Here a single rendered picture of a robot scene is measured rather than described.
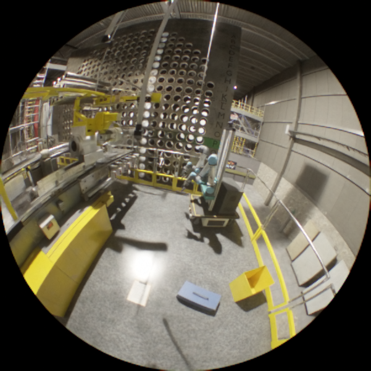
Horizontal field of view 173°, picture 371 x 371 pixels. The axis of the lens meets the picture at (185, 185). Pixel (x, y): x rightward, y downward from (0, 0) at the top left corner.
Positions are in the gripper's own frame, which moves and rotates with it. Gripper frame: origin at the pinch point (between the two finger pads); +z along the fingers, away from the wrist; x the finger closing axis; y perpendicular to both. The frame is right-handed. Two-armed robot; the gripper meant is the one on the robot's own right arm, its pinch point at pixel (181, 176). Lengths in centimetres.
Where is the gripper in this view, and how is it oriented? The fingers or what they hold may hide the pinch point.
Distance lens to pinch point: 225.0
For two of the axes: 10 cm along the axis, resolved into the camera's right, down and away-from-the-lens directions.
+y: 8.3, 4.2, 3.6
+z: -5.1, 8.3, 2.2
